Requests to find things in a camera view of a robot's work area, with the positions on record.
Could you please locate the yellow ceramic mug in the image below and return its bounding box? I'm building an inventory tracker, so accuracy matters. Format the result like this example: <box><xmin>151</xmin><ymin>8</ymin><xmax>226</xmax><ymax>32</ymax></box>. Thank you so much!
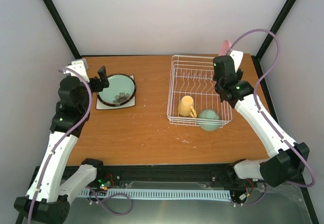
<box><xmin>178</xmin><ymin>96</ymin><xmax>197</xmax><ymax>118</ymax></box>

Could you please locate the white wire dish rack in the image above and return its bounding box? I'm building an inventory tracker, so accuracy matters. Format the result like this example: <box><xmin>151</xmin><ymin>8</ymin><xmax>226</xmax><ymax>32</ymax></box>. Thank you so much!
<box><xmin>167</xmin><ymin>55</ymin><xmax>233</xmax><ymax>128</ymax></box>

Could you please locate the green ceramic bowl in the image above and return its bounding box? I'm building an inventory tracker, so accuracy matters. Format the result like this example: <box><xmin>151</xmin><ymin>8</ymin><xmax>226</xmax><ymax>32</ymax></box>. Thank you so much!
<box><xmin>197</xmin><ymin>109</ymin><xmax>220</xmax><ymax>132</ymax></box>

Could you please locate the pink round plate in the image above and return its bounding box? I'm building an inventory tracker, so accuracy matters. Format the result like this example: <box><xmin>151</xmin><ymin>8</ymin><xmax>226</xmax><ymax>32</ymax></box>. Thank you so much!
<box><xmin>218</xmin><ymin>40</ymin><xmax>232</xmax><ymax>56</ymax></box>

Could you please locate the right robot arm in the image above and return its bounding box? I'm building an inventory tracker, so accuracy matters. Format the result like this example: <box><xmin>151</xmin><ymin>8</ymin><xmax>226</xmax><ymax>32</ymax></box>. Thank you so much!
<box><xmin>213</xmin><ymin>55</ymin><xmax>309</xmax><ymax>187</ymax></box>

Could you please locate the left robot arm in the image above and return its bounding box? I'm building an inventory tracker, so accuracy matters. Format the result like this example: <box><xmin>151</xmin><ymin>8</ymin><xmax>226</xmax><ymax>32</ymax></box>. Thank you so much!
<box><xmin>14</xmin><ymin>65</ymin><xmax>109</xmax><ymax>223</ymax></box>

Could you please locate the white square plate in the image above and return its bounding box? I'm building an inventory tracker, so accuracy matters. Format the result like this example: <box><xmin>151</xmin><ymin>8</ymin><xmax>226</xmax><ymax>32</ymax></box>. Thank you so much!
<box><xmin>95</xmin><ymin>74</ymin><xmax>136</xmax><ymax>110</ymax></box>

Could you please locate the black round plate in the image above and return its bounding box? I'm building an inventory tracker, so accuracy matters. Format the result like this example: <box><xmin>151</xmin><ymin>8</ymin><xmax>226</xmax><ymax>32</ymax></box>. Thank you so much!
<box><xmin>97</xmin><ymin>73</ymin><xmax>138</xmax><ymax>107</ymax></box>

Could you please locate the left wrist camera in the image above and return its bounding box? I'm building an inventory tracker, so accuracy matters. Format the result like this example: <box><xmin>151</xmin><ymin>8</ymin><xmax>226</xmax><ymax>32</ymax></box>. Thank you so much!
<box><xmin>64</xmin><ymin>58</ymin><xmax>90</xmax><ymax>83</ymax></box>

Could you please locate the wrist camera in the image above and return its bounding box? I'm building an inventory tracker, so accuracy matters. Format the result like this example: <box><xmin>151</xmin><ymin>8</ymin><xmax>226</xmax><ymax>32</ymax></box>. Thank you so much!
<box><xmin>227</xmin><ymin>50</ymin><xmax>244</xmax><ymax>72</ymax></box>
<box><xmin>64</xmin><ymin>58</ymin><xmax>90</xmax><ymax>83</ymax></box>

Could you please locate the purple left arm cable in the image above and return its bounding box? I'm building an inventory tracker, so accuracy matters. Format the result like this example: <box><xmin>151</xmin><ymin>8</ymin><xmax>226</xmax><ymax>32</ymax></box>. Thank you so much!
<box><xmin>26</xmin><ymin>66</ymin><xmax>132</xmax><ymax>224</ymax></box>

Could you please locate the left black frame post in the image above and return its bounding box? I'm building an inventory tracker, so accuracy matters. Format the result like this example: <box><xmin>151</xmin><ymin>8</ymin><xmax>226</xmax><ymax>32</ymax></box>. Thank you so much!
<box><xmin>43</xmin><ymin>0</ymin><xmax>82</xmax><ymax>59</ymax></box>

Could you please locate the black frame post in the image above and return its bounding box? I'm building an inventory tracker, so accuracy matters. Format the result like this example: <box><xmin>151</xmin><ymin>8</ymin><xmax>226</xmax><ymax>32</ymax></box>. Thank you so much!
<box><xmin>43</xmin><ymin>0</ymin><xmax>82</xmax><ymax>59</ymax></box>
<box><xmin>255</xmin><ymin>0</ymin><xmax>297</xmax><ymax>62</ymax></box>

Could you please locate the light blue cable duct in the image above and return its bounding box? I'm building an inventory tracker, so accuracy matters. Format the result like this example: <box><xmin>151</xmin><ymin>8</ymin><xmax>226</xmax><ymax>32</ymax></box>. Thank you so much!
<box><xmin>75</xmin><ymin>188</ymin><xmax>232</xmax><ymax>201</ymax></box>

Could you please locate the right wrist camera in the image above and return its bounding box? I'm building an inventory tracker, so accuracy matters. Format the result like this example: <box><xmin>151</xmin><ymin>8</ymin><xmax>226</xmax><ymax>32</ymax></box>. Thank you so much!
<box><xmin>227</xmin><ymin>50</ymin><xmax>244</xmax><ymax>72</ymax></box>

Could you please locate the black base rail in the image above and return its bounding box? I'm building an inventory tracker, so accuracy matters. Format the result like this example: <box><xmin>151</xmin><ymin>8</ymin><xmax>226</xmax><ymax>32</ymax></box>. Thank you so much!
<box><xmin>32</xmin><ymin>164</ymin><xmax>304</xmax><ymax>192</ymax></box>

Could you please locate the right black frame post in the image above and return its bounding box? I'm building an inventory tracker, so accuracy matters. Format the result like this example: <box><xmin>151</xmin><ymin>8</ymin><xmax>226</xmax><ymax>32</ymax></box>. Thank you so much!
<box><xmin>255</xmin><ymin>0</ymin><xmax>297</xmax><ymax>62</ymax></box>

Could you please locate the metal base plate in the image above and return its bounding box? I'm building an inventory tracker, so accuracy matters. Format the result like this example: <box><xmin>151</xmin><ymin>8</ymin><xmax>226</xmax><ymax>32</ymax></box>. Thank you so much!
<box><xmin>65</xmin><ymin>188</ymin><xmax>318</xmax><ymax>223</ymax></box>

